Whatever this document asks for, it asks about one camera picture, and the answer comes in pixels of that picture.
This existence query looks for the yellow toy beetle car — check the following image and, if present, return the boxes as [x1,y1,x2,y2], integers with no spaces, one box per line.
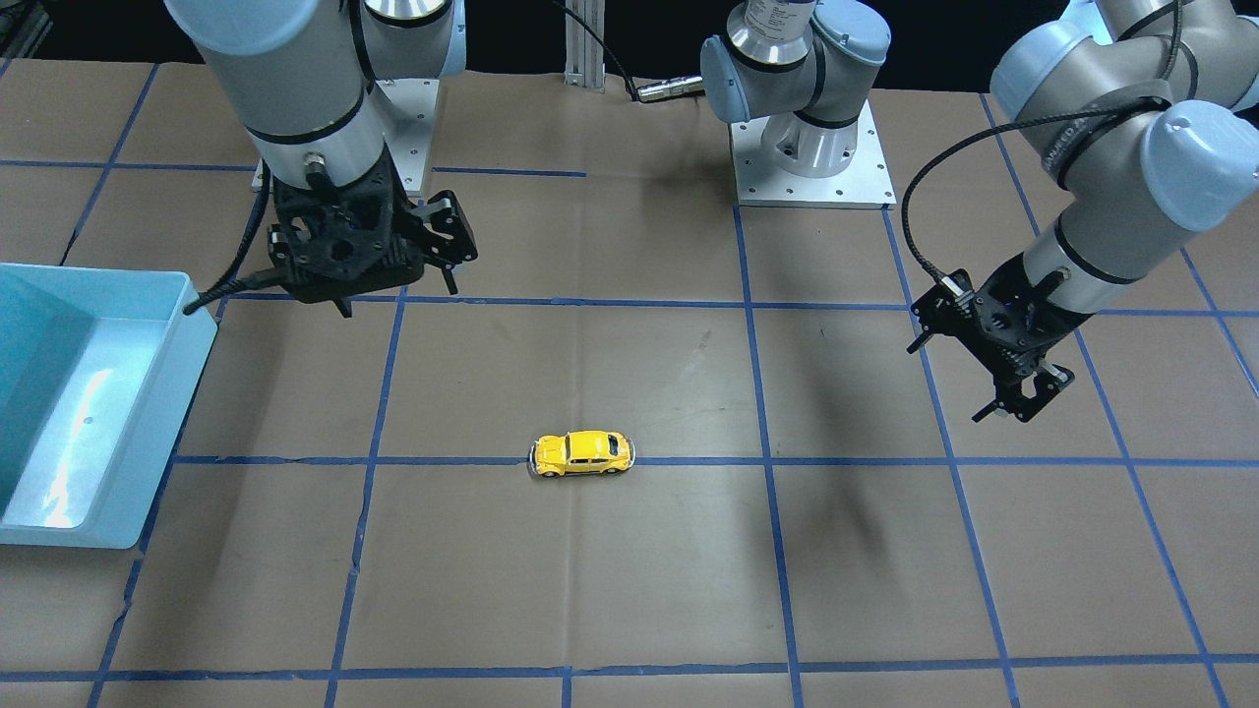
[525,430,635,477]

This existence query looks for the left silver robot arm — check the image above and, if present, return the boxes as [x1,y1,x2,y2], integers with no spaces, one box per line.
[700,1,1258,422]

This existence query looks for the light blue plastic bin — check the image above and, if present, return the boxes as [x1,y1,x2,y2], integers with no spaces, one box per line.
[1,262,217,551]

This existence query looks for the aluminium frame post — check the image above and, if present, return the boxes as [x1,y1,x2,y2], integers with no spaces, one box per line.
[562,1,606,92]

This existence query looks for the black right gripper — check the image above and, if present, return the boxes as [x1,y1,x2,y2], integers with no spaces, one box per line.
[269,152,478,317]

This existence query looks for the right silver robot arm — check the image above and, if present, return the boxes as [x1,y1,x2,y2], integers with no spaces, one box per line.
[167,1,478,317]

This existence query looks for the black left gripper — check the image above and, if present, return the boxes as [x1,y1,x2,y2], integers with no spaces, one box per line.
[906,254,1093,425]

